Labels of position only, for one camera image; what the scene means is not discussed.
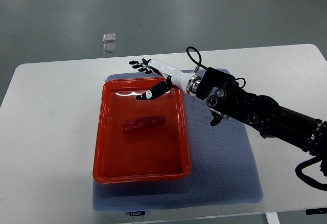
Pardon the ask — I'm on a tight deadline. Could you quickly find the lower silver floor plate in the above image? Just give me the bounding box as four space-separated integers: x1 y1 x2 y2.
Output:
103 43 116 53

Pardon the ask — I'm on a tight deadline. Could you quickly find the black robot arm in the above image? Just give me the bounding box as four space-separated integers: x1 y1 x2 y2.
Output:
129 58 326 191

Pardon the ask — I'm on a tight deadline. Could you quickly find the red chili pepper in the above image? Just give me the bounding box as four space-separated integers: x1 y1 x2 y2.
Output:
122 116 166 132

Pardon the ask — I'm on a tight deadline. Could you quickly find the white and black robot palm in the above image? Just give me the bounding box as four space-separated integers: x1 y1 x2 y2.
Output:
129 58 196 100

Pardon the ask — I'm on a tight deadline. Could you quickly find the white table leg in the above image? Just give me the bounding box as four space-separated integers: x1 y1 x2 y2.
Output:
265 212 280 224

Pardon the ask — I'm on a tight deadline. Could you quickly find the red plastic tray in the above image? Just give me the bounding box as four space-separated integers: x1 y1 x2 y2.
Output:
93 78 191 184

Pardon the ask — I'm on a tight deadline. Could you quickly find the black cable loop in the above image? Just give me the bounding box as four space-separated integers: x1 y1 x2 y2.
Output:
185 46 209 73

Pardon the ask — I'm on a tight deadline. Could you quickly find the black mat label tag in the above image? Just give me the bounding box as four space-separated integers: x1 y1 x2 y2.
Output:
129 211 146 217

